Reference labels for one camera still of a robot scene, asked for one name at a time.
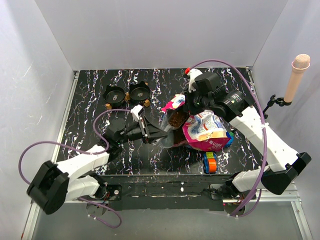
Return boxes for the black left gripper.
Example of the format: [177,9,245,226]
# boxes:
[117,116,168,145]

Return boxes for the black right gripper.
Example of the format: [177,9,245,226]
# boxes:
[182,85,213,117]

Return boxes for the clear plastic scoop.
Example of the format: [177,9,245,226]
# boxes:
[159,130,175,149]

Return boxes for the pink pet food bag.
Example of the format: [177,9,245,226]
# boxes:
[161,94,231,152]

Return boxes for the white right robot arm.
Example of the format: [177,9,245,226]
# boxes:
[183,68,312,199]

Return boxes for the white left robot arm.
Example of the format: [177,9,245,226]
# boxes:
[26,116,169,215]

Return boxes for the black right pet bowl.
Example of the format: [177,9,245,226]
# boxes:
[128,81,151,107]

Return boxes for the black pet bowl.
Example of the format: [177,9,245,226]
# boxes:
[102,85,126,110]
[128,81,151,107]

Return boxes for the black left pet bowl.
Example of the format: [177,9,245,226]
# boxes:
[102,85,126,110]

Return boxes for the green blue toy blocks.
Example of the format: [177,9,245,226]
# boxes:
[225,132,234,148]

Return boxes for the blue orange toy car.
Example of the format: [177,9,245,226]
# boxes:
[203,152,218,174]

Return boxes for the black microphone clamp stand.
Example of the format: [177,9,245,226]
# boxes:
[262,94,292,120]

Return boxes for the pink microphone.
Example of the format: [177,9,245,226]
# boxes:
[283,54,311,103]

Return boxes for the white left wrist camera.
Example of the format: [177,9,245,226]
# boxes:
[130,104,144,122]

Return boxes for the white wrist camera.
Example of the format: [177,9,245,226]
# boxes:
[130,104,144,122]
[184,67,202,93]

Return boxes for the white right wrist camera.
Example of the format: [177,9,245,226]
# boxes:
[184,67,202,93]

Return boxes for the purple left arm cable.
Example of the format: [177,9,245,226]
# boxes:
[19,108,133,229]

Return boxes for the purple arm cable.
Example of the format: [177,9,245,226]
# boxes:
[19,108,133,229]
[189,59,267,217]

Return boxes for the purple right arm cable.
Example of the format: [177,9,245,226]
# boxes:
[189,59,267,217]

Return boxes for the aluminium frame rail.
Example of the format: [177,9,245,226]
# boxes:
[22,185,312,240]

